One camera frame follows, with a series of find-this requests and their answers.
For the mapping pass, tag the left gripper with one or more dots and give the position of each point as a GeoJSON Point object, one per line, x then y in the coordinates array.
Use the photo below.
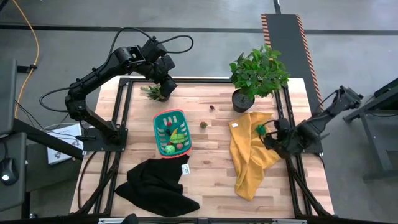
{"type": "Point", "coordinates": [161, 65]}

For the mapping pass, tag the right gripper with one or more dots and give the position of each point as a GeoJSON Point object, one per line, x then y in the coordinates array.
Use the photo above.
{"type": "Point", "coordinates": [284, 140]}

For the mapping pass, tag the dark green toy pepper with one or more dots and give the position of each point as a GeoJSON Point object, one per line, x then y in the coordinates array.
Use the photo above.
{"type": "Point", "coordinates": [261, 130]}

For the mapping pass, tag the teal basket with pink rim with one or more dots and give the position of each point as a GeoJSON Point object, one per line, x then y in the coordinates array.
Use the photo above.
{"type": "Point", "coordinates": [180, 126]}

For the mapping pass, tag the yellow toy banana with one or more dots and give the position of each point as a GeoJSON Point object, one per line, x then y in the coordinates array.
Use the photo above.
{"type": "Point", "coordinates": [174, 132]}

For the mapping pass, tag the light green toy vegetable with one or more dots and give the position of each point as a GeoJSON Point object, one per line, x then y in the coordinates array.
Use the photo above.
{"type": "Point", "coordinates": [177, 138]}

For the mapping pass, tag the toy peach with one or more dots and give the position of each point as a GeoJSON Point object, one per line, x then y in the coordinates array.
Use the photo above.
{"type": "Point", "coordinates": [180, 146]}

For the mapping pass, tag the green toy cabbage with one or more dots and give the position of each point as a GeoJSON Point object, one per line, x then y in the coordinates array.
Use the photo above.
{"type": "Point", "coordinates": [169, 149]}

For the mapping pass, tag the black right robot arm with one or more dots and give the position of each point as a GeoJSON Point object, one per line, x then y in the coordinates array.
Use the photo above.
{"type": "Point", "coordinates": [314, 129]}

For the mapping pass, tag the small potted succulent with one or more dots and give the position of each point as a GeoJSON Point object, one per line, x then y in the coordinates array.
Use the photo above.
{"type": "Point", "coordinates": [152, 92]}

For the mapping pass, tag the mustard yellow cloth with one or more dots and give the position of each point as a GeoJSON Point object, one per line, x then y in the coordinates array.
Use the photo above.
{"type": "Point", "coordinates": [245, 168]}

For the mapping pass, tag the toy strawberry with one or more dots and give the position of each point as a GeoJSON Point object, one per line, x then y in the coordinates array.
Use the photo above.
{"type": "Point", "coordinates": [203, 125]}

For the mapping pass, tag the leafy tree in black pot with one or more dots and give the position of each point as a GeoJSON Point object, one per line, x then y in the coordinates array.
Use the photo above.
{"type": "Point", "coordinates": [258, 74]}

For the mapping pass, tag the black mat with striped edges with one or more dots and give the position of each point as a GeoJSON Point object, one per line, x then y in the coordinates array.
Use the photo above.
{"type": "Point", "coordinates": [289, 56]}

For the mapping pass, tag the white cloth tag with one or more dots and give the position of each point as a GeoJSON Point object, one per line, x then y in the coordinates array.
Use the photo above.
{"type": "Point", "coordinates": [185, 170]}

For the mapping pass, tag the black cloth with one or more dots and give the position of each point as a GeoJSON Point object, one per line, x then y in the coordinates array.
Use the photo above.
{"type": "Point", "coordinates": [149, 189]}

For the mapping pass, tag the grey side table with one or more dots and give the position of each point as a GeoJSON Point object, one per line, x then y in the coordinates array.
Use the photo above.
{"type": "Point", "coordinates": [388, 93]}

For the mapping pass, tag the white booklet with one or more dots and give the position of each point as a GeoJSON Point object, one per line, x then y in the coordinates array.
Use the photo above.
{"type": "Point", "coordinates": [59, 155]}

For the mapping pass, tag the black diagonal beam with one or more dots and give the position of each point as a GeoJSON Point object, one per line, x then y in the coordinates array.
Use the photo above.
{"type": "Point", "coordinates": [40, 138]}

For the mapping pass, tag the grey monitor panel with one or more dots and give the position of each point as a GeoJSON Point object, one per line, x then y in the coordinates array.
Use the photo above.
{"type": "Point", "coordinates": [7, 93]}

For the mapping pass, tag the black computer mouse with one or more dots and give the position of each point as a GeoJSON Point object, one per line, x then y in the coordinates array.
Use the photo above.
{"type": "Point", "coordinates": [8, 172]}

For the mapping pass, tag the grey desk panel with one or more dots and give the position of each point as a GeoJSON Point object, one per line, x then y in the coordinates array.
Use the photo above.
{"type": "Point", "coordinates": [18, 199]}

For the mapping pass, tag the silver frame bracket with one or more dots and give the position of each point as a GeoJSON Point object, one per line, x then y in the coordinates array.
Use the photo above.
{"type": "Point", "coordinates": [289, 221]}
{"type": "Point", "coordinates": [110, 220]}

